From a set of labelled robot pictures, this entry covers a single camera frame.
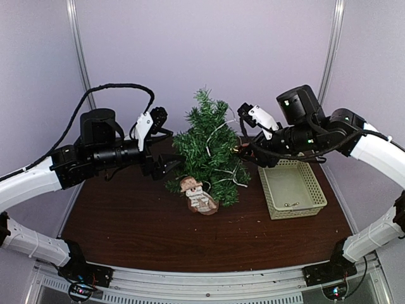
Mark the beige plastic basket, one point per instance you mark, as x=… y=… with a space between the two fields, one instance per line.
x=291 y=181

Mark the red bauble ornament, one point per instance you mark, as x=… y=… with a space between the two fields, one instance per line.
x=244 y=150

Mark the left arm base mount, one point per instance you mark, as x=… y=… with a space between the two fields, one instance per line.
x=78 y=269

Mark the front aluminium rail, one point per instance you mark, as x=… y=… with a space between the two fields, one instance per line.
x=282 y=285

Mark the white round ornament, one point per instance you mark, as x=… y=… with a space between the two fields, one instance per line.
x=197 y=199

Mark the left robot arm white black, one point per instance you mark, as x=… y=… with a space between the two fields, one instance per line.
x=102 y=145

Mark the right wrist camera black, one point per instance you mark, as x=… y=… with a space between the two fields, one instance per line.
x=254 y=116

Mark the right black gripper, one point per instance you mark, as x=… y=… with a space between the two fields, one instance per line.
x=265 y=161

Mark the left aluminium frame post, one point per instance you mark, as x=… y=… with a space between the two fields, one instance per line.
x=75 y=29

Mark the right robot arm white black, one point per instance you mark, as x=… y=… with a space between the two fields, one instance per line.
x=311 y=134

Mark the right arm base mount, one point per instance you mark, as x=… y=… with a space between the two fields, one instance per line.
x=337 y=268

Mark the small green christmas tree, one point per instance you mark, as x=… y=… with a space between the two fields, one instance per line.
x=207 y=147

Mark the right aluminium frame post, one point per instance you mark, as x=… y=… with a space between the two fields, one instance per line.
x=333 y=45

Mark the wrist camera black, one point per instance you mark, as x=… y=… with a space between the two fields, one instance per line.
x=254 y=116
x=148 y=122

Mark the aluminium frame post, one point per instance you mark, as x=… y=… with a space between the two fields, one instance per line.
x=75 y=29
x=333 y=45

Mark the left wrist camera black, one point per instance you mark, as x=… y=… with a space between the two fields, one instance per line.
x=148 y=122

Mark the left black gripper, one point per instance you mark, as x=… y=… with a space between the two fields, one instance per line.
x=157 y=170

